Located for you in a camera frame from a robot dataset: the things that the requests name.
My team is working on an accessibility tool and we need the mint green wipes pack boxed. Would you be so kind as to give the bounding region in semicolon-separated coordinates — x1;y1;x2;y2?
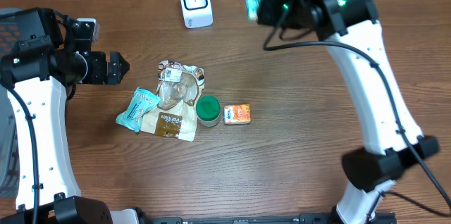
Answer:
116;87;161;132

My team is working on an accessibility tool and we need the clear bag bread package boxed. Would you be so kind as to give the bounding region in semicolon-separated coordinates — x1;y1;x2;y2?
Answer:
140;61;205;142

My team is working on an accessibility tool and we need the green lid clear jar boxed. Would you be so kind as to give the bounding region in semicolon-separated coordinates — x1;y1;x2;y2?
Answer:
196;96;221;127

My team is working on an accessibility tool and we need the orange tissue pack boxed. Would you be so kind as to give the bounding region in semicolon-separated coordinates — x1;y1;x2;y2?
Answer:
223;104;251;125

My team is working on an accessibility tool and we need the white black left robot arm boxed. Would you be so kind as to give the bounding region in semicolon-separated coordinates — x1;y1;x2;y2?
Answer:
1;8;148;223

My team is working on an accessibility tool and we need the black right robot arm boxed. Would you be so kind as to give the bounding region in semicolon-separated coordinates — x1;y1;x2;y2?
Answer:
257;0;440;223

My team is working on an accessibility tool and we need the white barcode scanner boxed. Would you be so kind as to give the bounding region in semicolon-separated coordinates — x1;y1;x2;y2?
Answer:
180;0;214;29

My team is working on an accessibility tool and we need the dark grey mesh basket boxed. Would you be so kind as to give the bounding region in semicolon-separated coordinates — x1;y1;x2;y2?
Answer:
1;8;20;199

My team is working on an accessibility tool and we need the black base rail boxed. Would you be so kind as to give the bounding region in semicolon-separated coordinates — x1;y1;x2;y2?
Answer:
147;211;399;224

